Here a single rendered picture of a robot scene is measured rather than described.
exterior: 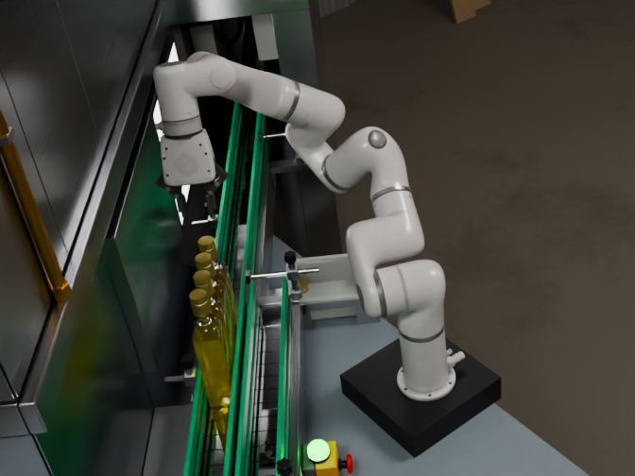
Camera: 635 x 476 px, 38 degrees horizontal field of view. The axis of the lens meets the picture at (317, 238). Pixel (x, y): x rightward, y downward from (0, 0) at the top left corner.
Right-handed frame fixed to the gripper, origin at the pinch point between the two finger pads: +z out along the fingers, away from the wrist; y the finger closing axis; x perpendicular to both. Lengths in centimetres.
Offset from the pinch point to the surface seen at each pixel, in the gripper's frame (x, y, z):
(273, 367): -0.1, 10.2, 38.4
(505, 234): 173, 83, 84
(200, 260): -4.1, -0.3, 10.3
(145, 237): 0.4, -11.9, 5.9
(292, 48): 97, 15, -12
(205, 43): 108, -12, -15
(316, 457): -21, 19, 48
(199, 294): -14.5, 0.7, 13.0
